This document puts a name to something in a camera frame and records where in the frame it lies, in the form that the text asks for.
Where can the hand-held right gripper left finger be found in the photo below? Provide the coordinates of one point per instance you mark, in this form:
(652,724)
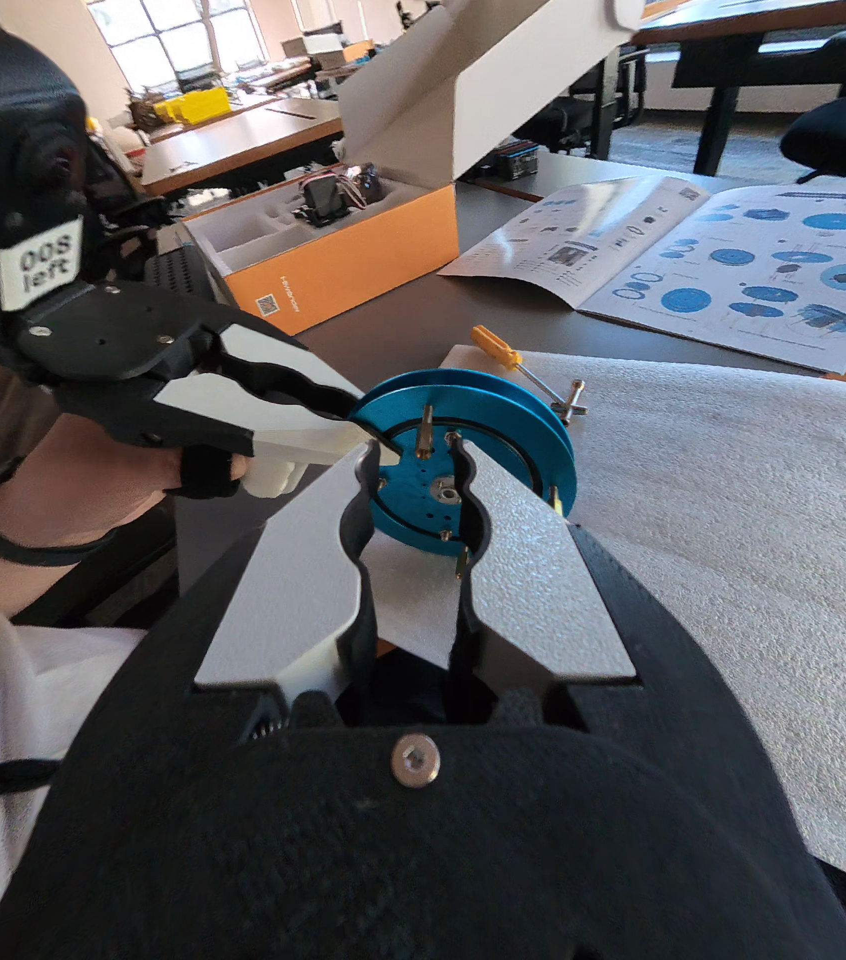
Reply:
(280,607)

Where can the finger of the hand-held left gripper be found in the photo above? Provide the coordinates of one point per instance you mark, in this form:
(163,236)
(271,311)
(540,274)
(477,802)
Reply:
(295,435)
(295,360)

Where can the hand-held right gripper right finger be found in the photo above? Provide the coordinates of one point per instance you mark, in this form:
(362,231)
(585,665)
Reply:
(550,600)

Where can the brass hex standoff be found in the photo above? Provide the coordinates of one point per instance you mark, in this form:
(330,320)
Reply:
(556,500)
(423,433)
(461,562)

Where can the blue round base plate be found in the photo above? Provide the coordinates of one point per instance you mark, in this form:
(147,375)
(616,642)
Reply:
(408,487)

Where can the metal socket wrench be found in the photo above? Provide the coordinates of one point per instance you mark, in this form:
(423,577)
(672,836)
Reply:
(571,405)

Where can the dark grey desk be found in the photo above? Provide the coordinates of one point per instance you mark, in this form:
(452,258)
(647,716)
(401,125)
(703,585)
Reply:
(408,322)

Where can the person's left hand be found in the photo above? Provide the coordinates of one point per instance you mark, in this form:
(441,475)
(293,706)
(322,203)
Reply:
(92,480)

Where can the orange cardboard box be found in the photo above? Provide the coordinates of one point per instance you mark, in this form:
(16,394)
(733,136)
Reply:
(363,255)

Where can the black servo motor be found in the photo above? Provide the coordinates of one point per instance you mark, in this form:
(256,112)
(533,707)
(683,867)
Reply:
(324,199)

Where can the white foam sheet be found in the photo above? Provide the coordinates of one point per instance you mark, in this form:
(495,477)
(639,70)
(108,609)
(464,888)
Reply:
(730,562)

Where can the clear parts bag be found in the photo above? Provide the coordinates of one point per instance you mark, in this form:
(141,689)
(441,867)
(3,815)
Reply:
(369,184)

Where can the long wooden table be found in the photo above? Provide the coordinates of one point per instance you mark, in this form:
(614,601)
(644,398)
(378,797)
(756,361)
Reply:
(242,142)

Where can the black wristband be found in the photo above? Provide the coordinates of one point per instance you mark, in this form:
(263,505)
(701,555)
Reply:
(32,555)

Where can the yellow storage bin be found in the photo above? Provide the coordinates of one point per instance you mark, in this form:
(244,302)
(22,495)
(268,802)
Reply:
(197,105)

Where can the black blue product box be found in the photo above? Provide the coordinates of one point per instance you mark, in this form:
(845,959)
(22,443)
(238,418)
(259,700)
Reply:
(509,159)

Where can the small paned window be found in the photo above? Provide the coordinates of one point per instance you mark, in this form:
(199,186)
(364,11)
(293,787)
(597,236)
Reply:
(167,37)

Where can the printed instruction manual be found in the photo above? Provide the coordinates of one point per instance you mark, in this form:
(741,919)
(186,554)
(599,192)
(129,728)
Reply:
(768,285)

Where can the brown wooden side table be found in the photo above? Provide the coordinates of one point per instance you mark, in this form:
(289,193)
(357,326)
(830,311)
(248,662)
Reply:
(730,22)

